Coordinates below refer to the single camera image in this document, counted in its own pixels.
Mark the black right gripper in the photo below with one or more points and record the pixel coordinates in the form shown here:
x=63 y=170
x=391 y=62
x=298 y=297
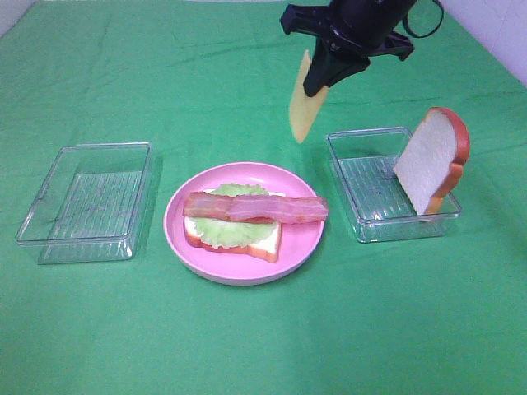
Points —
x=365 y=28

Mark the yellow cheese slice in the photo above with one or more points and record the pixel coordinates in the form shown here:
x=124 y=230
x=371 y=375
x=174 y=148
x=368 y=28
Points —
x=303 y=110

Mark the bacon strip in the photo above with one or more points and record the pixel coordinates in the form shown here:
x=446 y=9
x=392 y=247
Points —
x=288 y=210
x=215 y=206

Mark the bread slice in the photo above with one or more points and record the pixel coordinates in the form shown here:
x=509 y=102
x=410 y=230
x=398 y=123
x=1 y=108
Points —
x=432 y=162
x=255 y=251

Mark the green lettuce leaf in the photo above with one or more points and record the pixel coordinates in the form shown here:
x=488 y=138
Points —
x=230 y=234

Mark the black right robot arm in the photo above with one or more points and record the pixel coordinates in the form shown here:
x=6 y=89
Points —
x=348 y=33

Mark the right clear plastic tray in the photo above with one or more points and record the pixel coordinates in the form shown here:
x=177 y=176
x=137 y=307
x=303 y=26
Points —
x=378 y=209

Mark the clear plastic tray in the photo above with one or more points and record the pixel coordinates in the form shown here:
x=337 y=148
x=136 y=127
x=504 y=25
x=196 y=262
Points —
x=91 y=204
x=378 y=209

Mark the pink round plate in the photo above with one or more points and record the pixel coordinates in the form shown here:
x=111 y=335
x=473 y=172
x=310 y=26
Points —
x=298 y=242

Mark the left clear plastic tray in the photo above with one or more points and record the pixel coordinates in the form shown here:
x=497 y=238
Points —
x=91 y=204

